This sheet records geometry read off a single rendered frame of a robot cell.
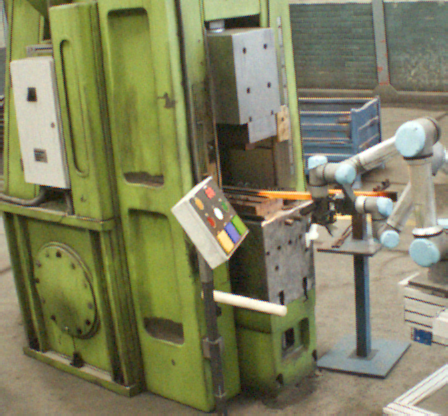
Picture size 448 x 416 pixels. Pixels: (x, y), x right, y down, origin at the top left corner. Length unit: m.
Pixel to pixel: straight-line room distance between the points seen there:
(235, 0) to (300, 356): 1.77
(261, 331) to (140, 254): 0.68
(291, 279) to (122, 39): 1.38
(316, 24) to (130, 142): 8.49
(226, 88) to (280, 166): 0.65
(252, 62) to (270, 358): 1.40
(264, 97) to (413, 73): 7.92
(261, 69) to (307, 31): 8.49
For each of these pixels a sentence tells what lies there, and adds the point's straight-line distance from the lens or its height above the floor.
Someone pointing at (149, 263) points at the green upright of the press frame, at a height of 0.72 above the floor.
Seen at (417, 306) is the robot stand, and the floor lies 0.69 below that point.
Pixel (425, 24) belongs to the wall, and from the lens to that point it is 11.44.
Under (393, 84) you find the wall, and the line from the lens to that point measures 11.75.
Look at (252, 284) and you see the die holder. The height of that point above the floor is 0.59.
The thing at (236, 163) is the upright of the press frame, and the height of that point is 1.06.
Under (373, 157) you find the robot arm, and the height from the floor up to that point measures 1.28.
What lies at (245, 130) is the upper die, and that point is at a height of 1.33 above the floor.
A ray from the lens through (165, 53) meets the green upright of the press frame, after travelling 3.53.
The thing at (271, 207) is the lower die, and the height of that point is 0.94.
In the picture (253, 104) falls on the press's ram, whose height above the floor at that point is 1.44.
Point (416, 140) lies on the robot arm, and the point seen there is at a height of 1.41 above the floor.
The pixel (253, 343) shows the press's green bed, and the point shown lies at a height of 0.28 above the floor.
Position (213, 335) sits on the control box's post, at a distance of 3.54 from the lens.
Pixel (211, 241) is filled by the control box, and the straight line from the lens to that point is 3.20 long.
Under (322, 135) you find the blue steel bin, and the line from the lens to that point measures 7.61.
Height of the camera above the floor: 2.05
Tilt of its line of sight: 15 degrees down
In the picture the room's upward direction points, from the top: 6 degrees counter-clockwise
